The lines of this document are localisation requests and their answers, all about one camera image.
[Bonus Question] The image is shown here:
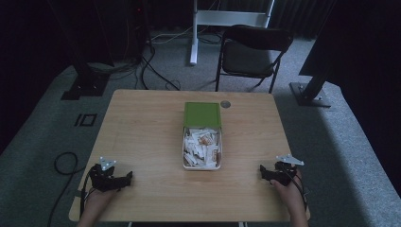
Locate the green box lid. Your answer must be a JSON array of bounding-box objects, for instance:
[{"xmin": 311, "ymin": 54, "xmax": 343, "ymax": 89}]
[{"xmin": 183, "ymin": 101, "xmax": 222, "ymax": 130}]

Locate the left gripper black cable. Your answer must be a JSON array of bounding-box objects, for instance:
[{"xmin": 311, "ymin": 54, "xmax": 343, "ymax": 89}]
[{"xmin": 78, "ymin": 176, "xmax": 96, "ymax": 219}]

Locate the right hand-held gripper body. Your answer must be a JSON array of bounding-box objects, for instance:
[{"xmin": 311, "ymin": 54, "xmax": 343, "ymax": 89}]
[{"xmin": 268, "ymin": 153, "xmax": 305, "ymax": 187}]

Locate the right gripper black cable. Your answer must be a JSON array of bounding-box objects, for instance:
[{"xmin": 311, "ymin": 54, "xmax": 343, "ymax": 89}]
[{"xmin": 282, "ymin": 164, "xmax": 309, "ymax": 213}]

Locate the person's right hand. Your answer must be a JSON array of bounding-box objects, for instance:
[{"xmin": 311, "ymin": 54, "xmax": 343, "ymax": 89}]
[{"xmin": 271, "ymin": 169, "xmax": 306, "ymax": 213}]

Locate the black stand with flat base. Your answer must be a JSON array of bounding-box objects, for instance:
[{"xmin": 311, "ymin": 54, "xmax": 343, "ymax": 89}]
[{"xmin": 46, "ymin": 0, "xmax": 115, "ymax": 101}]

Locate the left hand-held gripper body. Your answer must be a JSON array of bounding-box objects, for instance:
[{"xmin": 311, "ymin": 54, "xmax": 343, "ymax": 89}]
[{"xmin": 88, "ymin": 156, "xmax": 127, "ymax": 193}]

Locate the black looped floor cable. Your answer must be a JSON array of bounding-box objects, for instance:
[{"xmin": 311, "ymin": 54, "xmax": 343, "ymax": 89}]
[{"xmin": 46, "ymin": 151, "xmax": 87, "ymax": 227}]

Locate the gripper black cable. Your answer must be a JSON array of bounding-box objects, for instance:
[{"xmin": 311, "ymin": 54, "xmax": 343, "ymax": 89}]
[
  {"xmin": 282, "ymin": 164, "xmax": 309, "ymax": 213},
  {"xmin": 78, "ymin": 176, "xmax": 96, "ymax": 219}
]

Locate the person's left hand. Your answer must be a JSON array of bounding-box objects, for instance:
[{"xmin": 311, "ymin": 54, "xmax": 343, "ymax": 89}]
[{"xmin": 82, "ymin": 187, "xmax": 118, "ymax": 218}]

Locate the black folding chair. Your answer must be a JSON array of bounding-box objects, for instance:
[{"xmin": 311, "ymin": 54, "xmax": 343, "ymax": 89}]
[{"xmin": 215, "ymin": 24, "xmax": 294, "ymax": 95}]

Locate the black floor cable bundle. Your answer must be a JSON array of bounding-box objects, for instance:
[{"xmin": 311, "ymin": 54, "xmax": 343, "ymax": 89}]
[{"xmin": 88, "ymin": 41, "xmax": 182, "ymax": 93}]

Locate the white floor cable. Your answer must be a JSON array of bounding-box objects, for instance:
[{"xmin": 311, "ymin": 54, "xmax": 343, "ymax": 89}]
[{"xmin": 150, "ymin": 25, "xmax": 221, "ymax": 45}]

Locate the white rectangular box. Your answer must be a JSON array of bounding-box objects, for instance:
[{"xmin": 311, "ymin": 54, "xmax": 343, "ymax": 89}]
[{"xmin": 182, "ymin": 126, "xmax": 223, "ymax": 171}]

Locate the pile of white paper packets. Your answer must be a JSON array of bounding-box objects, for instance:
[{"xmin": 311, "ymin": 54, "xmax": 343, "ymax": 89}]
[{"xmin": 183, "ymin": 127, "xmax": 221, "ymax": 168}]

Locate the black slanted stand with base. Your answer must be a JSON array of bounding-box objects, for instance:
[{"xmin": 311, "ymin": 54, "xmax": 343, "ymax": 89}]
[{"xmin": 288, "ymin": 0, "xmax": 340, "ymax": 109}]

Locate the white metal stand frame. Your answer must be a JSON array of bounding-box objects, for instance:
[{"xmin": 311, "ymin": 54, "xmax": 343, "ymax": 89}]
[{"xmin": 189, "ymin": 0, "xmax": 276, "ymax": 66}]

